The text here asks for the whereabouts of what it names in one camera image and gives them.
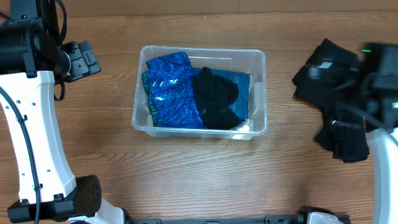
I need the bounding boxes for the sparkly blue sequin garment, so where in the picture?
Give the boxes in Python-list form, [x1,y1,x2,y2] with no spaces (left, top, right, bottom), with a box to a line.
[142,52,205,129]

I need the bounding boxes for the blue denim jeans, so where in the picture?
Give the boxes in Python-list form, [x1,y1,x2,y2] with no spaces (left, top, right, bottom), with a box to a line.
[193,68,250,123]

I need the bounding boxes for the small black garment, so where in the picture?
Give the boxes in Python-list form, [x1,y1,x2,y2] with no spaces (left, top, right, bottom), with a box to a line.
[193,67,240,130]

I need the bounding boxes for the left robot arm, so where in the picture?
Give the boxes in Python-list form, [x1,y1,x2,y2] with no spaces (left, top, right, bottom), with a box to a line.
[1,0,132,223]

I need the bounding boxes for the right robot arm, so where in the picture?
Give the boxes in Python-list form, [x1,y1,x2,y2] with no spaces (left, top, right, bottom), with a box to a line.
[292,39,397,223]

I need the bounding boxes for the large folded black garment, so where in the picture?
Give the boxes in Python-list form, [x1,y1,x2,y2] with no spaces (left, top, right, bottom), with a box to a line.
[292,39,361,113]

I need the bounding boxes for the crumpled black taped garment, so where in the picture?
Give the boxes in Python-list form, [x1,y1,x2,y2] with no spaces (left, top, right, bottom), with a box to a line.
[314,107,369,163]

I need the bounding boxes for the clear plastic storage bin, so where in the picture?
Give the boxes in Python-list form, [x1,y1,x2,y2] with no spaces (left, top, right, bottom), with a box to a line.
[131,45,267,141]

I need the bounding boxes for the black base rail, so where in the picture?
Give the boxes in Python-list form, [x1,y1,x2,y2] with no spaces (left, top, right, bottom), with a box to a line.
[126,215,295,224]

